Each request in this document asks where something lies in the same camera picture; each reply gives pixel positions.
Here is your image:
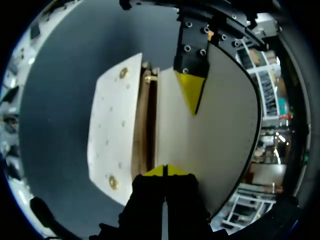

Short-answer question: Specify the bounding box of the white flap bag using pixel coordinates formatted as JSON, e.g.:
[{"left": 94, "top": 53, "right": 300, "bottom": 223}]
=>
[{"left": 86, "top": 43, "right": 263, "bottom": 221}]

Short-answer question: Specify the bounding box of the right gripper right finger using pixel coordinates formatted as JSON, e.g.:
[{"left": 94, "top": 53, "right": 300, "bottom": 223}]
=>
[{"left": 165, "top": 163, "right": 211, "bottom": 240}]

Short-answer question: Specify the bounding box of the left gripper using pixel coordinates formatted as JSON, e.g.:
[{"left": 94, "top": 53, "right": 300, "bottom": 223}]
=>
[{"left": 118, "top": 0, "right": 270, "bottom": 117}]

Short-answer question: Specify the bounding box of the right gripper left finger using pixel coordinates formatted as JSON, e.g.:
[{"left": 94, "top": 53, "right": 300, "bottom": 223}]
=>
[{"left": 117, "top": 164, "right": 166, "bottom": 240}]

